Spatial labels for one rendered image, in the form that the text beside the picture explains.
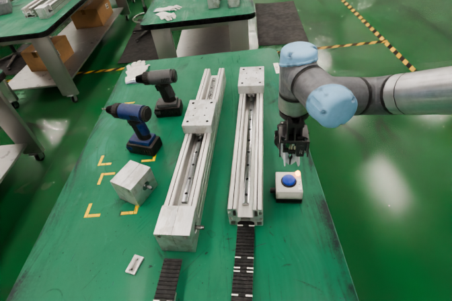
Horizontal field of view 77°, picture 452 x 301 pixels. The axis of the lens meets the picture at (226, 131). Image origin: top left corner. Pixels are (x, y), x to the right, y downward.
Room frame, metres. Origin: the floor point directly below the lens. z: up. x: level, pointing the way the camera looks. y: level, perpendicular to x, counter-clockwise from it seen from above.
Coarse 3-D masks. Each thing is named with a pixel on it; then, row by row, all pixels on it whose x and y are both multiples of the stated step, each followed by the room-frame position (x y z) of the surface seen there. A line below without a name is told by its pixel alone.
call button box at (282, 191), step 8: (280, 176) 0.57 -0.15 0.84; (296, 176) 0.56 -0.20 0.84; (280, 184) 0.54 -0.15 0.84; (296, 184) 0.53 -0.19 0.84; (272, 192) 0.54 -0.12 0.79; (280, 192) 0.51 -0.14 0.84; (288, 192) 0.50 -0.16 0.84; (296, 192) 0.50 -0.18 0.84; (280, 200) 0.51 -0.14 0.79; (288, 200) 0.50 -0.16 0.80; (296, 200) 0.50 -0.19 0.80
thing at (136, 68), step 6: (138, 60) 1.62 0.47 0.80; (144, 60) 1.61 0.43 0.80; (126, 66) 1.57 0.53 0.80; (132, 66) 1.55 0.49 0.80; (138, 66) 1.55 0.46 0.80; (144, 66) 1.54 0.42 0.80; (126, 72) 1.52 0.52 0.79; (132, 72) 1.48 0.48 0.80; (138, 72) 1.47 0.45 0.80; (126, 78) 1.42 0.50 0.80; (132, 78) 1.41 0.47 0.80
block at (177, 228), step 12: (168, 216) 0.45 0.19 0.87; (180, 216) 0.45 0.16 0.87; (192, 216) 0.44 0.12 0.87; (156, 228) 0.42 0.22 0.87; (168, 228) 0.42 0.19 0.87; (180, 228) 0.41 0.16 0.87; (192, 228) 0.42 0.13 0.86; (168, 240) 0.40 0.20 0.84; (180, 240) 0.39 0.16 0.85; (192, 240) 0.40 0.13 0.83
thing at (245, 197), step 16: (240, 96) 1.00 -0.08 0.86; (256, 96) 0.99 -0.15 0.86; (240, 112) 0.89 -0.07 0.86; (256, 112) 0.88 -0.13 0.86; (240, 128) 0.79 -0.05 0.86; (256, 128) 0.78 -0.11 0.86; (240, 144) 0.71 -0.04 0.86; (256, 144) 0.70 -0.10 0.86; (240, 160) 0.64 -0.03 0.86; (256, 160) 0.63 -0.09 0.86; (240, 176) 0.59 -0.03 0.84; (256, 176) 0.56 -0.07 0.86; (240, 192) 0.54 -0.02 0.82; (256, 192) 0.50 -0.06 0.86; (240, 208) 0.48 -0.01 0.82; (256, 208) 0.45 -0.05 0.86; (256, 224) 0.44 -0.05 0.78
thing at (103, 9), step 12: (96, 0) 4.45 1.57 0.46; (108, 0) 4.60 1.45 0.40; (84, 12) 4.07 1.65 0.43; (96, 12) 4.06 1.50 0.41; (108, 12) 4.43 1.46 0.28; (84, 24) 4.07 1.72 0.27; (96, 24) 4.06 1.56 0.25; (60, 36) 3.25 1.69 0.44; (60, 48) 3.09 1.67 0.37; (36, 60) 2.91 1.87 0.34
